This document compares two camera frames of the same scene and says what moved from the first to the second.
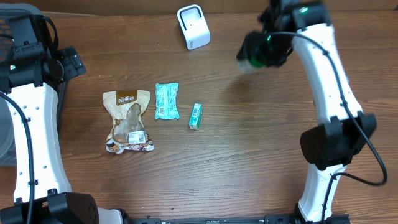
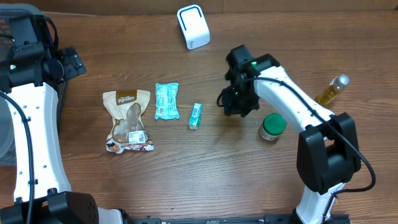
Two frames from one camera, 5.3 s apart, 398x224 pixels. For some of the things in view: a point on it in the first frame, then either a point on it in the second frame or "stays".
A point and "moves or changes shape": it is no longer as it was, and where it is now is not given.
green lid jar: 256,58 moves or changes shape
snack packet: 129,132 stays
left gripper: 71,61 stays
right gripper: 254,43 -> 233,109
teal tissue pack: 166,101 stays
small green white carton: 196,117 stays
